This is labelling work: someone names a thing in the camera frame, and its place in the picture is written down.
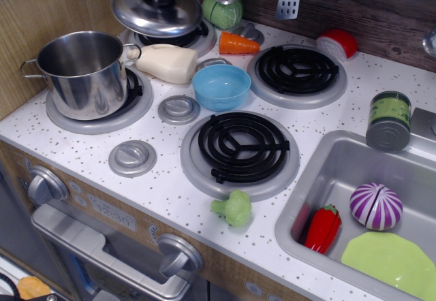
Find stainless steel pot lid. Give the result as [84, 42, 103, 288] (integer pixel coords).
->
[111, 0, 202, 38]

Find back left black burner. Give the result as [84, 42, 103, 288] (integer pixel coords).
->
[123, 20, 217, 57]

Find black burner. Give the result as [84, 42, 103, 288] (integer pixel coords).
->
[247, 44, 347, 110]
[180, 111, 300, 202]
[46, 68, 153, 135]
[123, 20, 217, 57]

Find green toy cabbage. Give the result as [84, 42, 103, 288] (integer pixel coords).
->
[202, 0, 243, 30]

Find cream plastic bottle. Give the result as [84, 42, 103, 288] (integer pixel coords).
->
[127, 44, 198, 84]

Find orange toy carrot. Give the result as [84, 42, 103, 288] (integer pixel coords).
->
[219, 31, 260, 54]

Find grey stove knob middle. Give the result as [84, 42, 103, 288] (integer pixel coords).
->
[196, 57, 232, 72]

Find grey stove knob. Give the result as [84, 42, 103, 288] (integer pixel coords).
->
[232, 23, 264, 45]
[196, 57, 232, 72]
[108, 140, 157, 178]
[158, 95, 200, 125]

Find grey stove knob back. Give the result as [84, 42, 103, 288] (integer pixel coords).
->
[232, 23, 264, 45]

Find front left black burner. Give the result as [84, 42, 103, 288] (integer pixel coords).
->
[46, 68, 153, 135]

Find light blue plastic bowl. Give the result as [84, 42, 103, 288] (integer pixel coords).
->
[192, 64, 251, 112]

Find grey stove knob centre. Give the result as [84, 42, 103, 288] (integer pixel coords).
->
[158, 95, 200, 125]

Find hanging metal spatula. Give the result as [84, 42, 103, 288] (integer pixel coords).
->
[275, 0, 300, 20]

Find back right black burner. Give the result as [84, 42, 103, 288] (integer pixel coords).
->
[247, 44, 347, 110]

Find grey stove knob front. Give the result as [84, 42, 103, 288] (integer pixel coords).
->
[108, 140, 157, 178]

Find front right black burner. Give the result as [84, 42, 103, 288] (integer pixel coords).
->
[180, 111, 300, 202]

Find left silver oven dial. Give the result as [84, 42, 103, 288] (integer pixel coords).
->
[27, 165, 69, 205]

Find silver oven dial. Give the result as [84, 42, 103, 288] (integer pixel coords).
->
[27, 165, 69, 205]
[157, 233, 204, 278]

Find green toy broccoli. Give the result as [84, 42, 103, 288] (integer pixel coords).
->
[211, 190, 252, 227]

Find silver toy sink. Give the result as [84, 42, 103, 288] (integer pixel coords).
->
[275, 131, 435, 300]

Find right silver oven dial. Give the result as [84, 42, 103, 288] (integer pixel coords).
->
[157, 233, 204, 278]

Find green label toy can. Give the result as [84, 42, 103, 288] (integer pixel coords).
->
[366, 91, 411, 153]

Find silver faucet part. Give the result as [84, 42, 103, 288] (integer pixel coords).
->
[422, 27, 436, 58]

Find red toy pepper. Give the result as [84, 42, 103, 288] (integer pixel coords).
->
[304, 204, 342, 254]

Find purple striped toy onion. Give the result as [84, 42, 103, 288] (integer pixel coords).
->
[349, 183, 403, 231]

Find orange object bottom left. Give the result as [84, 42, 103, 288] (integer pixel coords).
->
[17, 276, 51, 300]

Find light green plate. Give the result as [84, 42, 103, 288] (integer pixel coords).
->
[341, 232, 435, 300]

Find silver oven door handle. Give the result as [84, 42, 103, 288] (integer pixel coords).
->
[31, 204, 191, 300]

